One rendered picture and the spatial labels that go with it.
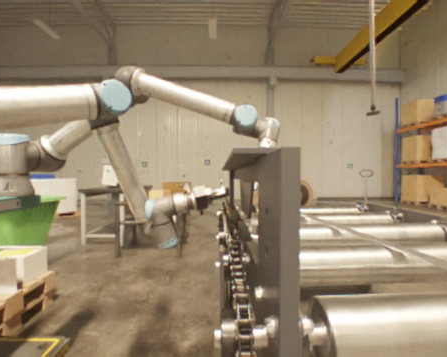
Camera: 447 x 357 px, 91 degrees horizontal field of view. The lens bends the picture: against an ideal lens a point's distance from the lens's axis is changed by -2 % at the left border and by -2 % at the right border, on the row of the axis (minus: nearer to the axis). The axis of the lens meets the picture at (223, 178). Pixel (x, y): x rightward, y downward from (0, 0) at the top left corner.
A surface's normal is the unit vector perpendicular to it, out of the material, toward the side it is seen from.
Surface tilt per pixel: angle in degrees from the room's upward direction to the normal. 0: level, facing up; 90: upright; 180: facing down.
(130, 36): 90
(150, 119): 90
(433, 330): 59
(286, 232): 90
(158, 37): 90
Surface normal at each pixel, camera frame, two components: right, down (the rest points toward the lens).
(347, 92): 0.02, 0.01
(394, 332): 0.02, -0.51
